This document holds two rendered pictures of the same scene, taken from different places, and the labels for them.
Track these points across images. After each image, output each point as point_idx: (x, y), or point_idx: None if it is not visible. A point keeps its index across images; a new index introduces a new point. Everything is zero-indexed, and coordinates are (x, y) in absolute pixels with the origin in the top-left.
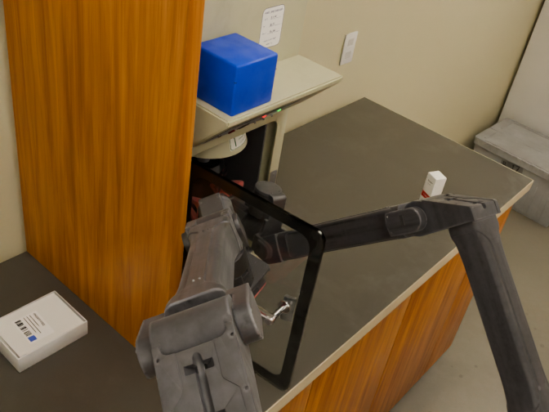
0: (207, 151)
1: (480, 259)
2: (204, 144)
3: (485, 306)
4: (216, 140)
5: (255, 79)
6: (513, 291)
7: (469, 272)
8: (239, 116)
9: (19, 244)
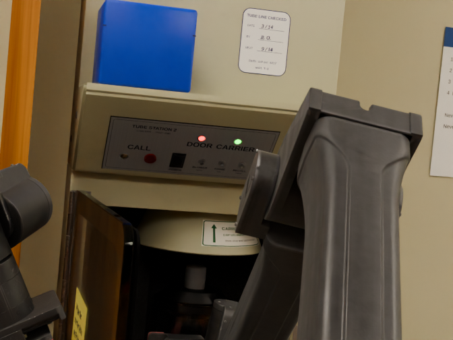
0: (164, 238)
1: (317, 200)
2: (131, 195)
3: (302, 313)
4: (156, 197)
5: (147, 36)
6: (371, 270)
7: (304, 247)
8: (112, 85)
9: None
